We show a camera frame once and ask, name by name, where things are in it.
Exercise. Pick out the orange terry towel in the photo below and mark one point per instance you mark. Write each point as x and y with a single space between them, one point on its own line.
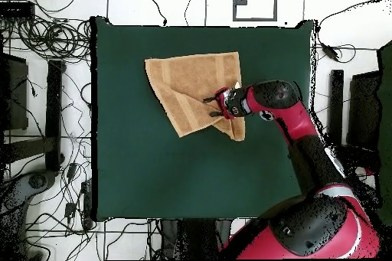
190 77

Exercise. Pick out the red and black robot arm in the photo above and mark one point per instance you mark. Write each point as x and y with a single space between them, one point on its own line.
297 120

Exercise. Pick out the flat black device box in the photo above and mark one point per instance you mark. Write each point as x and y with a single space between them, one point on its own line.
16 10

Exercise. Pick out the dark green table cloth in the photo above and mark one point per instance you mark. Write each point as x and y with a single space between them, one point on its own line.
137 166

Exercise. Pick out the black stand bar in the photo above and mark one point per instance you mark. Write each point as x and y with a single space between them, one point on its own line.
54 114
336 101

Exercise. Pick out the large black box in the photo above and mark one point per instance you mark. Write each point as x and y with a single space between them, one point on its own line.
364 105
15 95

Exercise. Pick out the small black power adapter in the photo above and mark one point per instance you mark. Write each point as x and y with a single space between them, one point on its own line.
70 209
72 170

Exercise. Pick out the grey floor frame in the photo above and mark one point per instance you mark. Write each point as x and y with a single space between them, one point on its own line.
254 19

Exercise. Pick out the pedestal leg with round foot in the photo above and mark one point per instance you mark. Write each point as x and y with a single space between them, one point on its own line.
36 181

